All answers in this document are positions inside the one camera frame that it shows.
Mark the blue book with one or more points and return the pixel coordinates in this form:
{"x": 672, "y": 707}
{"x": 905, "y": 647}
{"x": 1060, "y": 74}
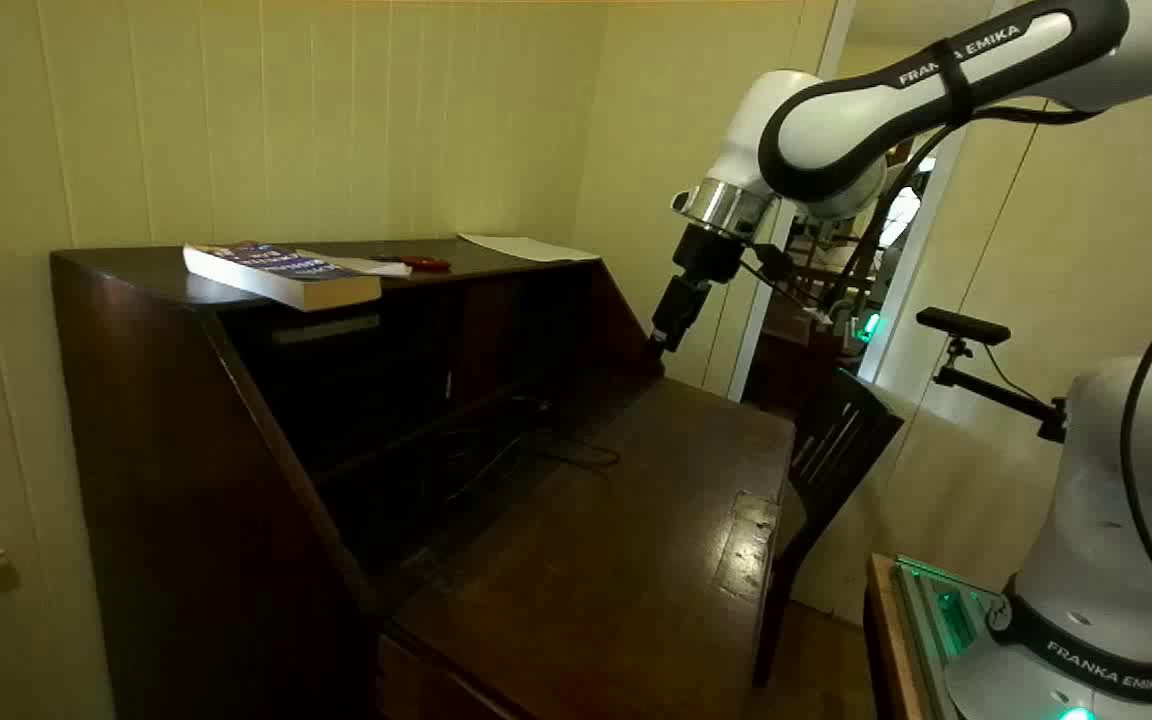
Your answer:
{"x": 285, "y": 273}

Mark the white paper sheet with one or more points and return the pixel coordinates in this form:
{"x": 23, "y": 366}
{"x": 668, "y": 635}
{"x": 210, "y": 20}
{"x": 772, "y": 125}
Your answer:
{"x": 520, "y": 245}

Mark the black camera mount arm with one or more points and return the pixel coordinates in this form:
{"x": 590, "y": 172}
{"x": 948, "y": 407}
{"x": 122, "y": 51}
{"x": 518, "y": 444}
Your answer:
{"x": 1002, "y": 396}

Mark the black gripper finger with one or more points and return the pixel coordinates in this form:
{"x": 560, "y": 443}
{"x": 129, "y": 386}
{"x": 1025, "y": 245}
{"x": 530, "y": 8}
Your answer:
{"x": 668, "y": 320}
{"x": 692, "y": 304}

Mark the wooden robot mounting table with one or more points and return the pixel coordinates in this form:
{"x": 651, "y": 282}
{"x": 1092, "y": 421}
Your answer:
{"x": 888, "y": 654}

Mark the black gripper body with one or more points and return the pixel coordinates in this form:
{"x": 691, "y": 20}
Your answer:
{"x": 709, "y": 252}

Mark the dark wooden secretary desk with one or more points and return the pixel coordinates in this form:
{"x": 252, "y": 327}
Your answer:
{"x": 601, "y": 560}

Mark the red capped white marker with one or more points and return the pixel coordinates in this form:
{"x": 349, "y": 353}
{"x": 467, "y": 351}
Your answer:
{"x": 391, "y": 266}

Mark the black stereo camera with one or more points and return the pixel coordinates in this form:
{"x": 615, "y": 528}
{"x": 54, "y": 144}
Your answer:
{"x": 961, "y": 327}

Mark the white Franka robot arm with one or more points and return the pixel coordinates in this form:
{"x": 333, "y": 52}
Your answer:
{"x": 858, "y": 120}

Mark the dark wooden chair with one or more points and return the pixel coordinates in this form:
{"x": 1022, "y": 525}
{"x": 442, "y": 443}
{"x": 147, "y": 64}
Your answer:
{"x": 837, "y": 444}

